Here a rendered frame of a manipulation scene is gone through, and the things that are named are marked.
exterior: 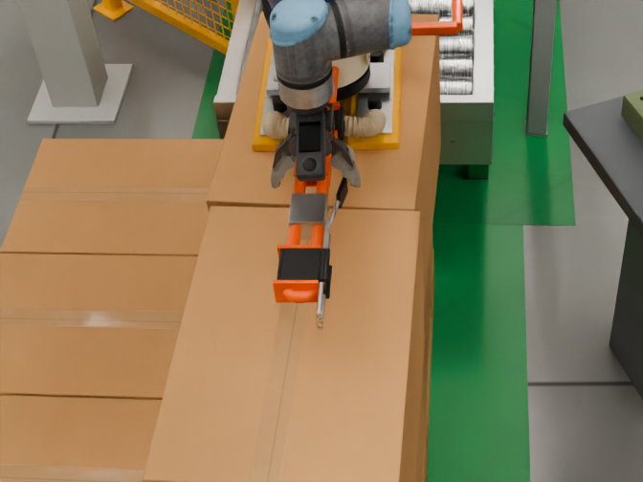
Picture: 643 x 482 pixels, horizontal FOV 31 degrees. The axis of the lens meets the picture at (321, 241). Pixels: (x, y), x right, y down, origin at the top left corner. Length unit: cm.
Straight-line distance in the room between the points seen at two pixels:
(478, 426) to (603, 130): 84
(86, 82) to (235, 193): 177
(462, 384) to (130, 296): 93
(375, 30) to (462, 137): 120
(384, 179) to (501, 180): 138
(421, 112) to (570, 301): 107
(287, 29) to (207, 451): 67
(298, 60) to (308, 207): 29
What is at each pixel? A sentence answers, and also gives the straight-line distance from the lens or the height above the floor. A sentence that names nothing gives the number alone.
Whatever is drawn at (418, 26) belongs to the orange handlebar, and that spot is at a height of 109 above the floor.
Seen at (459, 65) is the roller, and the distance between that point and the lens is 314.
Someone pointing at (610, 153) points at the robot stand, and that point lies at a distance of 260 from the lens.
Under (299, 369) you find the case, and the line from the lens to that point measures 196.
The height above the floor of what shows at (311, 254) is 110.
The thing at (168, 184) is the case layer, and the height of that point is 54.
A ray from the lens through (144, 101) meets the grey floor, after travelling 402.
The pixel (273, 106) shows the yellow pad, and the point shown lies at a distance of 239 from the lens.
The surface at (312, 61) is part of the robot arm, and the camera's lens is 183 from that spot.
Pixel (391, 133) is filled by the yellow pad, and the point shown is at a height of 96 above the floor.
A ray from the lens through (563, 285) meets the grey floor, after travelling 332.
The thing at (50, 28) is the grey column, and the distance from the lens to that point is 386.
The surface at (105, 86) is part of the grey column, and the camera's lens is 410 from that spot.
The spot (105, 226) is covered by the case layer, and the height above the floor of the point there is 54.
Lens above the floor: 250
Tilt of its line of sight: 47 degrees down
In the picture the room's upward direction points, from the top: 7 degrees counter-clockwise
